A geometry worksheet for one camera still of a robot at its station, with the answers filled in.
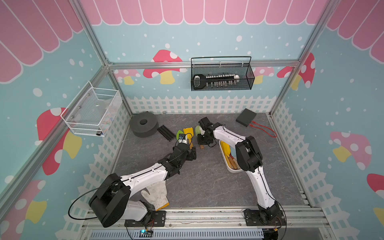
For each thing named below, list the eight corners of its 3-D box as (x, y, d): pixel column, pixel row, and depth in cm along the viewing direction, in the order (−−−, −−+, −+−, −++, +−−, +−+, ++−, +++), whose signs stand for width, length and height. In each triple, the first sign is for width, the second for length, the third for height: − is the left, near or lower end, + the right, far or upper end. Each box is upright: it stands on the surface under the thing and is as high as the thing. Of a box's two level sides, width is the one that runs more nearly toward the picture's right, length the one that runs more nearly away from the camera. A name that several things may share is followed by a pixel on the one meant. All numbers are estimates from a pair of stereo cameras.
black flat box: (235, 121, 119) (235, 118, 117) (244, 110, 127) (245, 107, 125) (247, 127, 115) (247, 125, 113) (255, 115, 123) (257, 113, 121)
